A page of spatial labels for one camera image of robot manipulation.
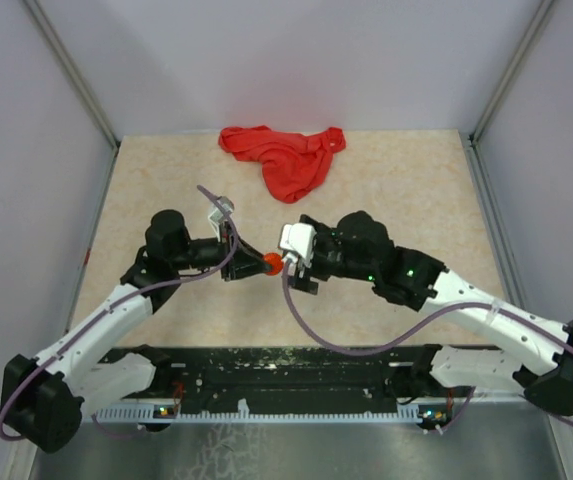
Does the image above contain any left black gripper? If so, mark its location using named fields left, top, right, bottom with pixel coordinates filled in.
left=171, top=221, right=273, bottom=282

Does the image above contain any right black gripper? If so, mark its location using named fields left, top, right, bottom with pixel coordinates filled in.
left=282, top=226, right=378, bottom=294

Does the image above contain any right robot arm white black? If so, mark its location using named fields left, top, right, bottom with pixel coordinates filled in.
left=279, top=211, right=573, bottom=417

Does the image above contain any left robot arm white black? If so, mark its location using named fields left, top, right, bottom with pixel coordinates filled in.
left=0, top=210, right=282, bottom=453

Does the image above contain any red crumpled cloth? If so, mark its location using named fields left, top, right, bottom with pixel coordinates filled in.
left=218, top=126, right=346, bottom=204

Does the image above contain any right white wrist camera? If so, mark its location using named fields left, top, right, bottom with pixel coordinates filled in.
left=278, top=223, right=316, bottom=268

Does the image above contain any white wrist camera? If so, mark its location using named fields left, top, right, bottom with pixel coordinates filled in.
left=278, top=223, right=316, bottom=268
left=208, top=196, right=235, bottom=231

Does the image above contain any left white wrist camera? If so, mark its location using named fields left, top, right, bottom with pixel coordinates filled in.
left=208, top=196, right=235, bottom=231

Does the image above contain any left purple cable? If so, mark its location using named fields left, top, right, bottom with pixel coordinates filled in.
left=0, top=184, right=240, bottom=441

